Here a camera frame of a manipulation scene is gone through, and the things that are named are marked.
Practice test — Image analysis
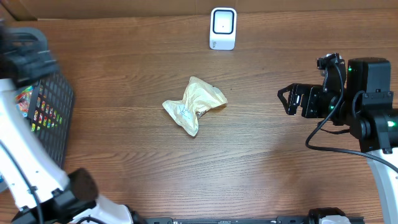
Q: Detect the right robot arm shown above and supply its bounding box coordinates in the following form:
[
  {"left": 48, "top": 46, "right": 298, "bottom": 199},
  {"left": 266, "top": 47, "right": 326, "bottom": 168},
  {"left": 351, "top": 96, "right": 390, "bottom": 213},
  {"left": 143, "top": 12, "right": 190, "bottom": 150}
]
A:
[{"left": 277, "top": 53, "right": 397, "bottom": 223}]

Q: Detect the beige paper snack bag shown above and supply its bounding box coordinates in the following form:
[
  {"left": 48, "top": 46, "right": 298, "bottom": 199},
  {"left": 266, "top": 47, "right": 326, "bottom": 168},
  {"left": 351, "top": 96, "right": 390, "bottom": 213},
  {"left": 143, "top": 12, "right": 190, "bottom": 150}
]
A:
[{"left": 162, "top": 76, "right": 228, "bottom": 137}]

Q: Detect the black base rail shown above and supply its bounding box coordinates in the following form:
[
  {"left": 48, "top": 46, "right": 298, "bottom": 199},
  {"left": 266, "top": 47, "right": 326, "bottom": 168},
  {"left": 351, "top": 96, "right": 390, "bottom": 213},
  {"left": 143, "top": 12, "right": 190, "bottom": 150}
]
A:
[{"left": 142, "top": 207, "right": 365, "bottom": 224}]

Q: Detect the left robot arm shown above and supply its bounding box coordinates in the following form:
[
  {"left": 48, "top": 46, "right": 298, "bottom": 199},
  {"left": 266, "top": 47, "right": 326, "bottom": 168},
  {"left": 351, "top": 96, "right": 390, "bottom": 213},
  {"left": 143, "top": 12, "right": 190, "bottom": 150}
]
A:
[{"left": 1, "top": 24, "right": 145, "bottom": 223}]

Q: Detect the green gummy candy bag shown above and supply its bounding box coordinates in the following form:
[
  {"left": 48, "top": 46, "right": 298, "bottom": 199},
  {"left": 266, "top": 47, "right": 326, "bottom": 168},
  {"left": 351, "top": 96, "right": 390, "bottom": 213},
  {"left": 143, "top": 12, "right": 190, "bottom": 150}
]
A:
[{"left": 15, "top": 84, "right": 64, "bottom": 133}]

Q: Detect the cardboard back panel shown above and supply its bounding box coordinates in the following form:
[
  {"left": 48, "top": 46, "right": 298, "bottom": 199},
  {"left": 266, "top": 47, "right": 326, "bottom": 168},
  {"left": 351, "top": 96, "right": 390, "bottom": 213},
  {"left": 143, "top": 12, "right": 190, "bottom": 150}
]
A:
[{"left": 1, "top": 0, "right": 397, "bottom": 21}]

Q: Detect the grey plastic mesh basket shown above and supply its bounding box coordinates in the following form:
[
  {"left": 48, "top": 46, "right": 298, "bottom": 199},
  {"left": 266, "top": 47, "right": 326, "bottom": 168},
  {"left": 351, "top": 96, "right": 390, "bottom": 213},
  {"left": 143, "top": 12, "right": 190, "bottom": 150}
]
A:
[{"left": 1, "top": 26, "right": 75, "bottom": 168}]

